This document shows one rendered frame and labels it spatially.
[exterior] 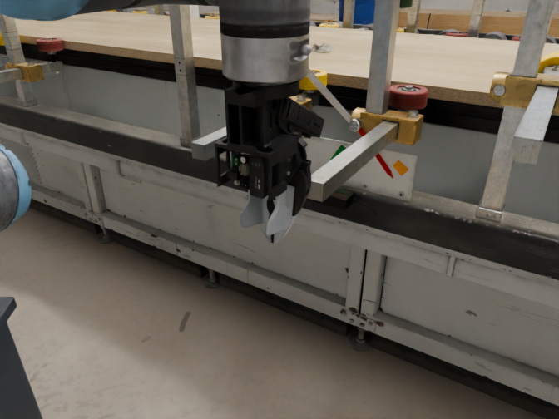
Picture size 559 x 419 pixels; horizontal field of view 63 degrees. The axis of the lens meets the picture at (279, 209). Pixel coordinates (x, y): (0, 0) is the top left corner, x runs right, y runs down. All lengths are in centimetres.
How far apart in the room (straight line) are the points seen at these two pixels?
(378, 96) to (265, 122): 49
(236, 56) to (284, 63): 5
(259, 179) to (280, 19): 16
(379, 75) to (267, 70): 50
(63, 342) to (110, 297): 25
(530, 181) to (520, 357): 53
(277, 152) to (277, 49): 10
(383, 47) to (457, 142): 34
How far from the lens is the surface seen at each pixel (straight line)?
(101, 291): 195
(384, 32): 92
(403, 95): 97
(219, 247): 175
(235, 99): 47
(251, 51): 45
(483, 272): 106
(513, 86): 88
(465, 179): 118
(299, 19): 46
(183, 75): 121
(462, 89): 107
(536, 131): 62
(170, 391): 152
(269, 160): 46
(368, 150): 80
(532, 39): 87
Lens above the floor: 114
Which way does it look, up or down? 28 degrees down
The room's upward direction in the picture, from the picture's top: straight up
